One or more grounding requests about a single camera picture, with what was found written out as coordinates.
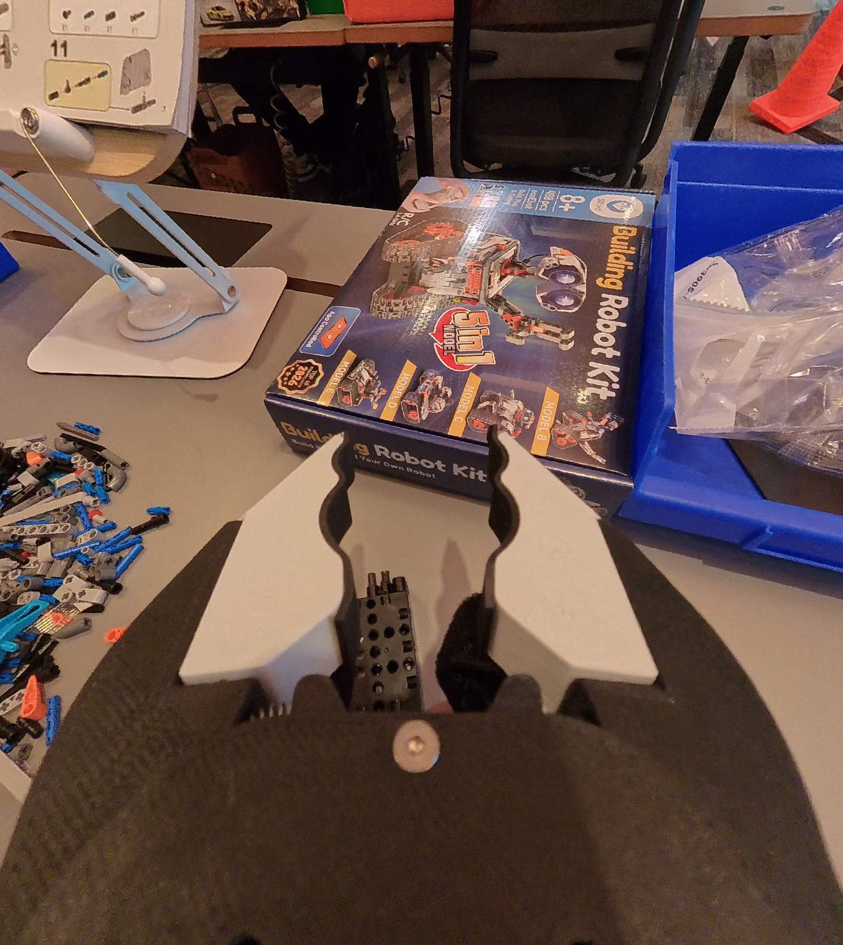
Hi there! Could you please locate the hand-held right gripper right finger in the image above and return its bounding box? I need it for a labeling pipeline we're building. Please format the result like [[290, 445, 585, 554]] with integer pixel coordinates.
[[466, 427, 660, 707]]

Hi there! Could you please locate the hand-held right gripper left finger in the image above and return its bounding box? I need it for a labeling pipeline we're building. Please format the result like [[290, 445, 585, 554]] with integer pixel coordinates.
[[178, 433, 357, 710]]

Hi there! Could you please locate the black perforated block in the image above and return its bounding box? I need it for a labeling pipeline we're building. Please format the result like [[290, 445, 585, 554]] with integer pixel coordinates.
[[336, 569, 427, 714]]

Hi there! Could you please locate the pile of toy building pieces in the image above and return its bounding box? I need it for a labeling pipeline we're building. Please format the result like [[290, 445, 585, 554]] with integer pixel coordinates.
[[0, 420, 174, 801]]

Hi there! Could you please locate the blue toy kit box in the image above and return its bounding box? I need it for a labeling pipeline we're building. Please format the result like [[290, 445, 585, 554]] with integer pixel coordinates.
[[264, 178, 660, 518]]

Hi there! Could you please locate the wooden book stand, white base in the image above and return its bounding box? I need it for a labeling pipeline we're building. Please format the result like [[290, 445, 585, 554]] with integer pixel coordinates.
[[0, 111, 289, 382]]

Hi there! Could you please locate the clear plastic bag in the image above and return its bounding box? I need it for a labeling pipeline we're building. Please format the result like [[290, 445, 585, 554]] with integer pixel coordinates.
[[673, 185, 843, 491]]

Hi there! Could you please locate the office chair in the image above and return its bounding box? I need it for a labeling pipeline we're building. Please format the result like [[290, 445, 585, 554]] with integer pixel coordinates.
[[448, 0, 709, 190]]

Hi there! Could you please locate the long wooden office desk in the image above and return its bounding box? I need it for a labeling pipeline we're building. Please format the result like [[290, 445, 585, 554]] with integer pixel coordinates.
[[197, 8, 821, 166]]

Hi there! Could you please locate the instruction manual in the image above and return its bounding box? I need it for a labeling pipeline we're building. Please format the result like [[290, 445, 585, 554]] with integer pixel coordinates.
[[0, 0, 201, 134]]

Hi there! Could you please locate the orange traffic cone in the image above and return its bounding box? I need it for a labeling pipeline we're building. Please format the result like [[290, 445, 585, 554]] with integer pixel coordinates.
[[748, 0, 843, 137]]

